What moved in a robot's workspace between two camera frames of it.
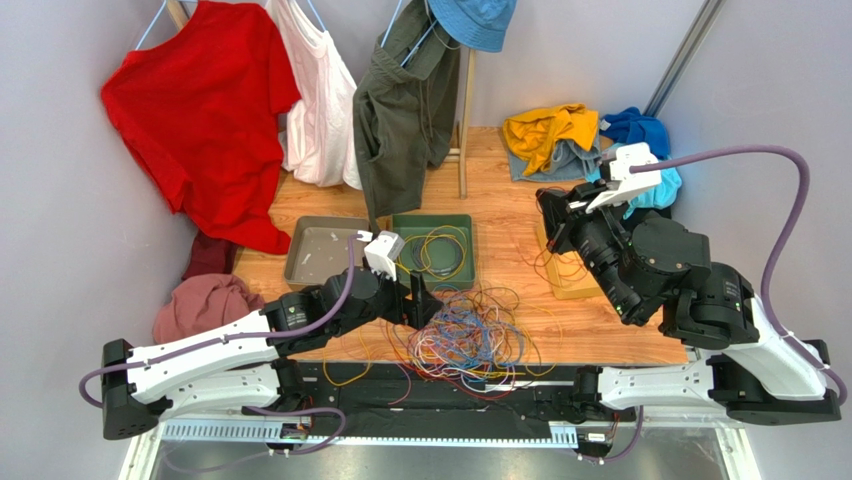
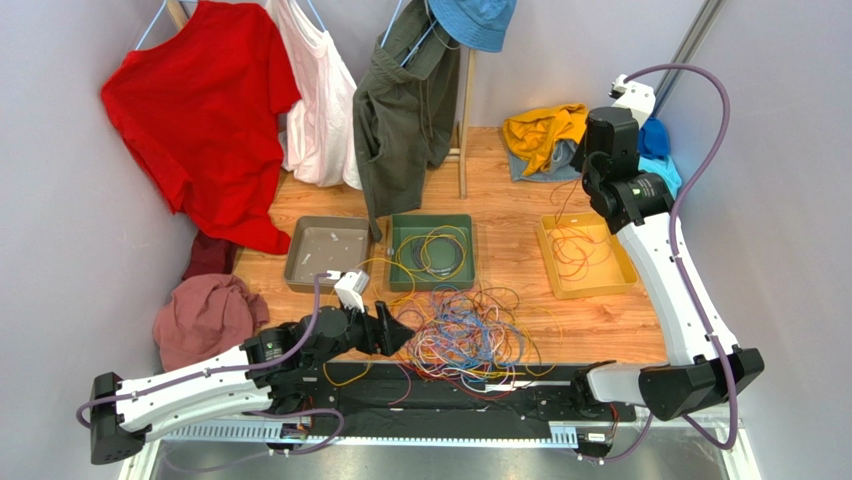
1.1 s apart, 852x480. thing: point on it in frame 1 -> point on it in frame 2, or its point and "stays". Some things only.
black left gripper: [423, 307] -> [384, 330]
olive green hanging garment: [406, 108] stays
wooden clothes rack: [461, 153] stays
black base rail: [436, 399] stays
